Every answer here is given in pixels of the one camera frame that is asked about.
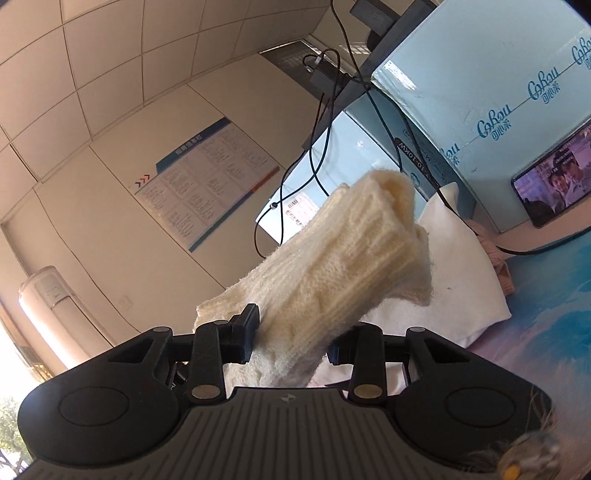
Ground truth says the cream knitted vest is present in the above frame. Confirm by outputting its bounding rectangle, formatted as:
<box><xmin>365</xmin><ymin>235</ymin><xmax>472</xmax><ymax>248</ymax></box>
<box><xmin>195</xmin><ymin>170</ymin><xmax>432</xmax><ymax>390</ymax></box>

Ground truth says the white standing air conditioner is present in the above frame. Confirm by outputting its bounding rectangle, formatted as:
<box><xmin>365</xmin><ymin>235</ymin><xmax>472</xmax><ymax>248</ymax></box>
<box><xmin>18</xmin><ymin>266</ymin><xmax>115</xmax><ymax>369</ymax></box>

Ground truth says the white cloth bag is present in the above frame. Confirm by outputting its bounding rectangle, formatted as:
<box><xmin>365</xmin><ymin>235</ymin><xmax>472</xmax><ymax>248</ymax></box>
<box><xmin>308</xmin><ymin>181</ymin><xmax>513</xmax><ymax>398</ymax></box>

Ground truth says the anime printed desk mat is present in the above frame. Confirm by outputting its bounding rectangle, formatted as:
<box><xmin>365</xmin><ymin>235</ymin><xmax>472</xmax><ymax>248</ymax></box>
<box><xmin>472</xmin><ymin>235</ymin><xmax>590</xmax><ymax>459</ymax></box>

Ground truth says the black smartphone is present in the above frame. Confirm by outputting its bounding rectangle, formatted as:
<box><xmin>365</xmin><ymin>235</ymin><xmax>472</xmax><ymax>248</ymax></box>
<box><xmin>511</xmin><ymin>121</ymin><xmax>590</xmax><ymax>228</ymax></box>

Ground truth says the large light blue box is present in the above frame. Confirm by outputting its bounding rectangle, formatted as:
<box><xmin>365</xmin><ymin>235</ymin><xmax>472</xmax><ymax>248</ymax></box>
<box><xmin>372</xmin><ymin>1</ymin><xmax>590</xmax><ymax>232</ymax></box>

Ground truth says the black power adapter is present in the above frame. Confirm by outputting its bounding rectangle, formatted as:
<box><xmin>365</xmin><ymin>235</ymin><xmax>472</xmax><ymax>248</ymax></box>
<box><xmin>349</xmin><ymin>0</ymin><xmax>401</xmax><ymax>36</ymax></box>
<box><xmin>307</xmin><ymin>56</ymin><xmax>351</xmax><ymax>94</ymax></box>

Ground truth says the wall notice poster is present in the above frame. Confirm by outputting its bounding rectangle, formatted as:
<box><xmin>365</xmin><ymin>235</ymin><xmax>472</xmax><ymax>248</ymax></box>
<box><xmin>135</xmin><ymin>117</ymin><xmax>280</xmax><ymax>253</ymax></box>

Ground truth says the black phone charging cable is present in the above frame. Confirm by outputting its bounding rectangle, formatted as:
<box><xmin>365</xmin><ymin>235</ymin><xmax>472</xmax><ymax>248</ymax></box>
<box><xmin>351</xmin><ymin>59</ymin><xmax>591</xmax><ymax>256</ymax></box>

